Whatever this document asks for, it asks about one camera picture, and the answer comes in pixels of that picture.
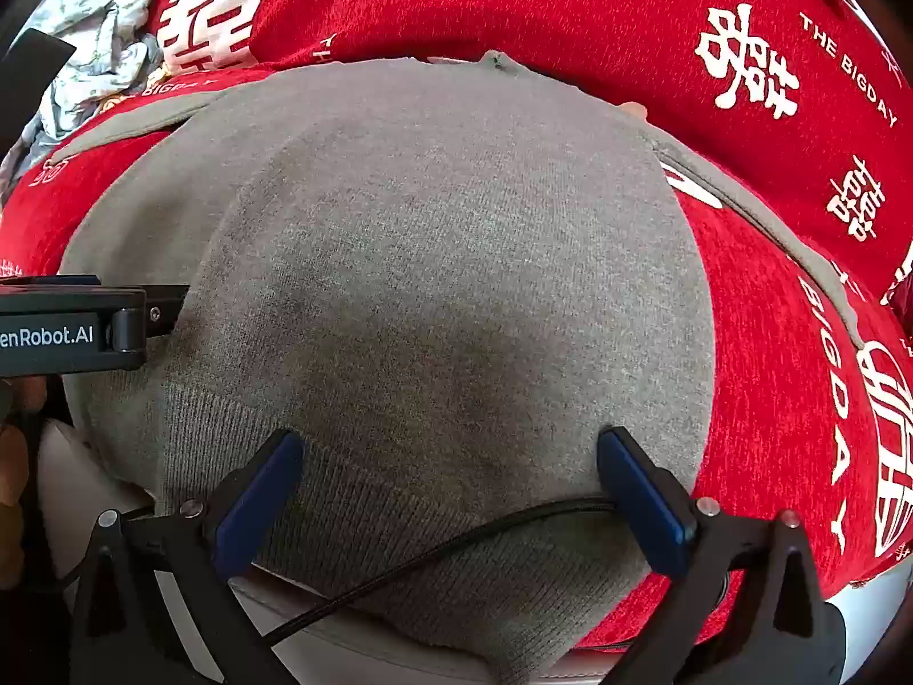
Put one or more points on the white sofa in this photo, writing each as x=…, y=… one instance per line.
x=78, y=485

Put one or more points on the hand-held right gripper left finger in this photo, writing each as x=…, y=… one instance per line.
x=253, y=506

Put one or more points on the person's left hand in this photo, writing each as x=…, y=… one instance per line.
x=10, y=485

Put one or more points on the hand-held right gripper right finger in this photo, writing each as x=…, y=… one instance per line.
x=645, y=499

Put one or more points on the red printed backrest cover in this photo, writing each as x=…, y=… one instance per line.
x=556, y=7

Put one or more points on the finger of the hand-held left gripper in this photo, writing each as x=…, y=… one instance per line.
x=165, y=310

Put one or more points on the grey knit sweater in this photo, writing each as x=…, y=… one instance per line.
x=428, y=285

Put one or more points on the black flat object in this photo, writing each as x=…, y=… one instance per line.
x=32, y=85

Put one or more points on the floral patterned cloth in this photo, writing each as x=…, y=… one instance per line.
x=93, y=50

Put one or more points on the red printed blanket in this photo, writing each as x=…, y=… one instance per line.
x=777, y=399

